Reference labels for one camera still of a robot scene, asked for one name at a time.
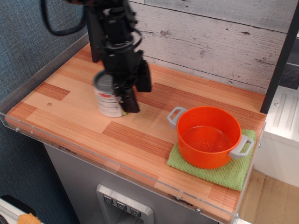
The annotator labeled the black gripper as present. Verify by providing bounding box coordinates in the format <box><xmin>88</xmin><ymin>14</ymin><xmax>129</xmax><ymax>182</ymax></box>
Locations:
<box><xmin>100</xmin><ymin>40</ymin><xmax>152</xmax><ymax>113</ymax></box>

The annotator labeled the silver toy food can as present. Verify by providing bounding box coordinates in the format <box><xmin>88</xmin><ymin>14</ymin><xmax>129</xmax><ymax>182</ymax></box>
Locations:
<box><xmin>93</xmin><ymin>70</ymin><xmax>127</xmax><ymax>117</ymax></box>

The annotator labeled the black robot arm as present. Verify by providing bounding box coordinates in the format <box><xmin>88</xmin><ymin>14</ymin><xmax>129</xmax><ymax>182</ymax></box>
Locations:
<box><xmin>71</xmin><ymin>0</ymin><xmax>151</xmax><ymax>117</ymax></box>

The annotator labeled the grey toy fridge cabinet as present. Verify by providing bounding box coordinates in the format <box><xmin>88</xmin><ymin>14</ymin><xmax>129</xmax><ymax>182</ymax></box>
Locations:
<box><xmin>45</xmin><ymin>144</ymin><xmax>216</xmax><ymax>224</ymax></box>

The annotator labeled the silver dispenser panel with buttons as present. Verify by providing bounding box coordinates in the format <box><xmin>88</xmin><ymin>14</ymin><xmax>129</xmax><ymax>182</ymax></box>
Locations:
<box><xmin>96</xmin><ymin>184</ymin><xmax>154</xmax><ymax>224</ymax></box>

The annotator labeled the clear acrylic table guard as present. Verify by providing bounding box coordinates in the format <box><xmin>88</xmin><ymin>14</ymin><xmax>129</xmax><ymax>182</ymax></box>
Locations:
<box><xmin>0</xmin><ymin>35</ymin><xmax>265</xmax><ymax>224</ymax></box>

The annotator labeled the green cloth mat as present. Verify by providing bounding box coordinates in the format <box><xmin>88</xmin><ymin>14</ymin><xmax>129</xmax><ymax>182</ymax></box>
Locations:
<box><xmin>167</xmin><ymin>143</ymin><xmax>254</xmax><ymax>191</ymax></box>

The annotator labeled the white toy sink unit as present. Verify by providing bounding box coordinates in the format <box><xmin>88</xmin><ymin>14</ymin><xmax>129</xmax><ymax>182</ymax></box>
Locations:
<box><xmin>254</xmin><ymin>86</ymin><xmax>299</xmax><ymax>187</ymax></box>

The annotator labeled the orange object at bottom left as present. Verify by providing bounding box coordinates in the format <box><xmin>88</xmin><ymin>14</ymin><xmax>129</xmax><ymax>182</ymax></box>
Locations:
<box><xmin>17</xmin><ymin>213</ymin><xmax>42</xmax><ymax>224</ymax></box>

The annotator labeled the orange pot with grey handles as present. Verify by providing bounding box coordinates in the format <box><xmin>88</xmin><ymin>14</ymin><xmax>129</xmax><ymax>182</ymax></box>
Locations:
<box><xmin>167</xmin><ymin>106</ymin><xmax>255</xmax><ymax>169</ymax></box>

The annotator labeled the dark grey left post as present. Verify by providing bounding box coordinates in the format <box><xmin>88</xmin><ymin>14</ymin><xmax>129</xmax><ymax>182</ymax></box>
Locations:
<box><xmin>85</xmin><ymin>0</ymin><xmax>105</xmax><ymax>63</ymax></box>

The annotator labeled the dark grey post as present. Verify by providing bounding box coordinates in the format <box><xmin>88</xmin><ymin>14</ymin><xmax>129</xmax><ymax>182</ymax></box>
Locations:
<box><xmin>85</xmin><ymin>0</ymin><xmax>105</xmax><ymax>63</ymax></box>
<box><xmin>260</xmin><ymin>1</ymin><xmax>299</xmax><ymax>114</ymax></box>

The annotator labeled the black cable loop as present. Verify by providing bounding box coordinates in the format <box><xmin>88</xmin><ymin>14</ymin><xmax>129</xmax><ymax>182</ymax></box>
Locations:
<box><xmin>41</xmin><ymin>0</ymin><xmax>87</xmax><ymax>36</ymax></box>

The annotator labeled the dark grey right post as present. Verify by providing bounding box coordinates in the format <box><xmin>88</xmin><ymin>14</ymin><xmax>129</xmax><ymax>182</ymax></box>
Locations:
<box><xmin>260</xmin><ymin>1</ymin><xmax>299</xmax><ymax>114</ymax></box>

